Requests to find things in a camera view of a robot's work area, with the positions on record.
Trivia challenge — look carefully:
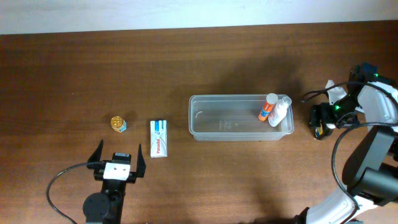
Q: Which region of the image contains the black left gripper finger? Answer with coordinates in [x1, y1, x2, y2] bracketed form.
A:
[136, 144, 146, 178]
[87, 140, 104, 163]

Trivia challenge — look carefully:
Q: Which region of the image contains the dark syrup bottle white cap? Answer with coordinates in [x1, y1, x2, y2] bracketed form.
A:
[314, 122, 333, 141]

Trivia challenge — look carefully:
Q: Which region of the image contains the gold lid balm jar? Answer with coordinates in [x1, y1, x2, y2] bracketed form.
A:
[110, 116, 127, 133]

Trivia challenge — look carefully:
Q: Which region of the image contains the white Panadol medicine box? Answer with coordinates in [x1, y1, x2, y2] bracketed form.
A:
[150, 120, 168, 158]

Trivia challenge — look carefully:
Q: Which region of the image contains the white spray bottle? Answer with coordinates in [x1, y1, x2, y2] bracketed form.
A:
[268, 96, 292, 127]

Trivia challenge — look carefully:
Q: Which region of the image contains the orange tablet tube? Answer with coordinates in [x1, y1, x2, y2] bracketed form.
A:
[258, 93, 279, 121]

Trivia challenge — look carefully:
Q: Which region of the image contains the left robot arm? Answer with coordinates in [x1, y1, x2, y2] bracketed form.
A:
[83, 141, 146, 224]

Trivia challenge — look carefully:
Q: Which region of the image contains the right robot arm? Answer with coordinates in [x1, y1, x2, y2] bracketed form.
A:
[293, 63, 397, 224]

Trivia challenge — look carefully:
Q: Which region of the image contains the clear plastic container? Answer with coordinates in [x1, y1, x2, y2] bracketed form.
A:
[188, 94, 294, 141]

